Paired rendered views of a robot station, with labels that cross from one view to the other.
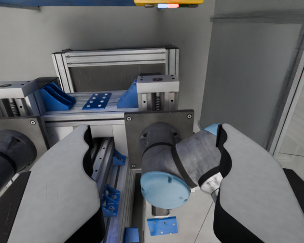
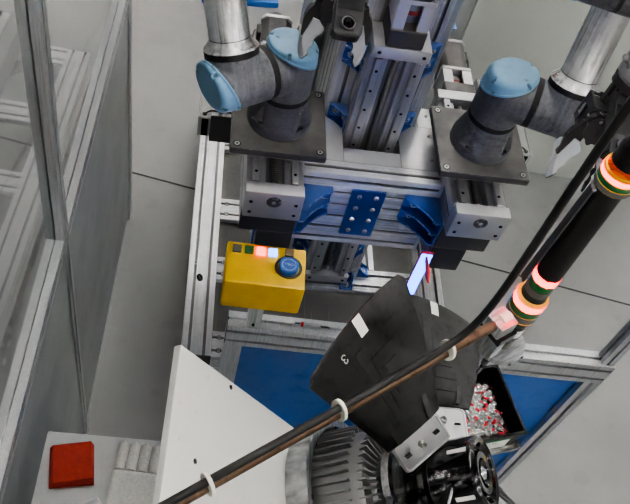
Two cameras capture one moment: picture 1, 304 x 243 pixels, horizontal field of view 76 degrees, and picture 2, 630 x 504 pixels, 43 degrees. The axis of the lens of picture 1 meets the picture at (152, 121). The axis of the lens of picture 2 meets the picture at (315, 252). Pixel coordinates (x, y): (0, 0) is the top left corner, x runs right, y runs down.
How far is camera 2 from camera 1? 129 cm
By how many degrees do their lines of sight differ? 13
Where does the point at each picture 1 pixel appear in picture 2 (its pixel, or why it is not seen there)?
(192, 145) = (258, 88)
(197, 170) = (259, 60)
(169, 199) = (290, 37)
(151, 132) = (293, 126)
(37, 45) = not seen: hidden behind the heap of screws
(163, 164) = (291, 76)
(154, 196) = not seen: hidden behind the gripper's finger
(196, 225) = not seen: outside the picture
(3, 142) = (481, 143)
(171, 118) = (262, 144)
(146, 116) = (296, 151)
